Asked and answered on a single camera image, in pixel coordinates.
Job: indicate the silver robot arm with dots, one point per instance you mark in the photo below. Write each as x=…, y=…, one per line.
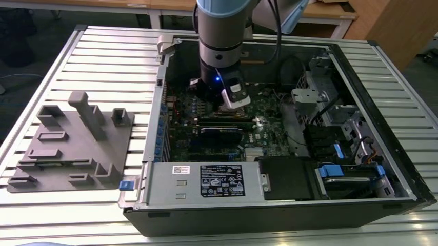
x=220, y=38

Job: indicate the green RAM stick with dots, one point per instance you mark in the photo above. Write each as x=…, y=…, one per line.
x=225, y=124

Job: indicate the grey case latch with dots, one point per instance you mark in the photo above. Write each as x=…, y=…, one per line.
x=164, y=43

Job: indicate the black graphics card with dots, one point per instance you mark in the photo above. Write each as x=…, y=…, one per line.
x=220, y=138

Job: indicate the green motherboard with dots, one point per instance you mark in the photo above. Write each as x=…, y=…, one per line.
x=269, y=133

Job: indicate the silver finned heatsink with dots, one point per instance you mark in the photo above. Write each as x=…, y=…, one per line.
x=255, y=152

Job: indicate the perforated metal drive cage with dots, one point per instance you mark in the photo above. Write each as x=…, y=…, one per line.
x=328, y=84

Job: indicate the black plastic connector block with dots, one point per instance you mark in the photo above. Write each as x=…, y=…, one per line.
x=321, y=139

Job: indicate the grey power supply unit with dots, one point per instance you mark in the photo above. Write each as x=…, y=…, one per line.
x=164, y=184

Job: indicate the wooden desk white legs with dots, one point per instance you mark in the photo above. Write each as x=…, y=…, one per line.
x=324, y=14
x=102, y=3

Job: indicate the blue plastic tab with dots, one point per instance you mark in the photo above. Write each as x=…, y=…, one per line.
x=337, y=151

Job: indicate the blue case latch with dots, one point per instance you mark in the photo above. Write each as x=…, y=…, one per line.
x=126, y=186

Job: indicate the grey parts rack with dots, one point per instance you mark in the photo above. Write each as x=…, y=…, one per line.
x=78, y=153

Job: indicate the blue disk carrier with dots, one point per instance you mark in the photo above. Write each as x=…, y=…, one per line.
x=331, y=171

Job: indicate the black PC case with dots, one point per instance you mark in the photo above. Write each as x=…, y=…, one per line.
x=239, y=223

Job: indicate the black hard disk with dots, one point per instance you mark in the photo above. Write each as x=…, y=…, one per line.
x=344, y=189

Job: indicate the wooden cabinet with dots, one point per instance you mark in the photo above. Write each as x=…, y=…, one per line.
x=403, y=25

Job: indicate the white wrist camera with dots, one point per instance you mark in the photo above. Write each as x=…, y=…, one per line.
x=195, y=84
x=239, y=102

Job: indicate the silver metal bracket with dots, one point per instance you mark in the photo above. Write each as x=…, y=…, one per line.
x=304, y=101

